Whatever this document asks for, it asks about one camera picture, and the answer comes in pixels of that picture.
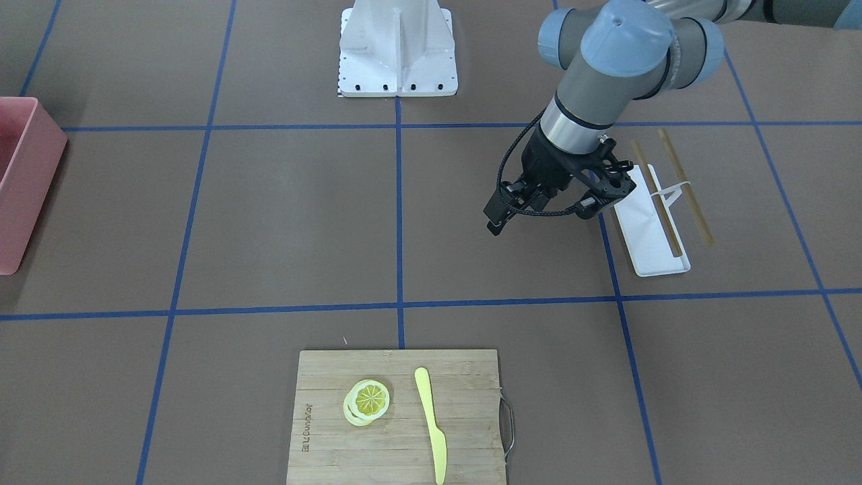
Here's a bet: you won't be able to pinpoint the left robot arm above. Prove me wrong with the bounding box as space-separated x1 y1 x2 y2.
484 1 860 234

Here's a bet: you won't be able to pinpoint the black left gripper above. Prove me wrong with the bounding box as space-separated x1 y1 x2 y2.
484 124 586 236

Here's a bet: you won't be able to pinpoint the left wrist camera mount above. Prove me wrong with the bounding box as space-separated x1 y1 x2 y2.
574 135 637 219

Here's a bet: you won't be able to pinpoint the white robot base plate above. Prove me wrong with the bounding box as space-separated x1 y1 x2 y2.
337 1 459 98

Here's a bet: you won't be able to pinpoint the bamboo cutting board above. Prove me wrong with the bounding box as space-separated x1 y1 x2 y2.
286 350 507 484

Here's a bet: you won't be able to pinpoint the yellow plastic knife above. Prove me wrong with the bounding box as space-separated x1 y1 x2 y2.
413 366 449 484

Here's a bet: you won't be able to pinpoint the pink plastic bin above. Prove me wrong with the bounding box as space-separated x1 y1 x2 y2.
1 96 68 276

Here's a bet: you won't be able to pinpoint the yellow lemon slices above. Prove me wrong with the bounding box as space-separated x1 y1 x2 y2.
343 379 391 426

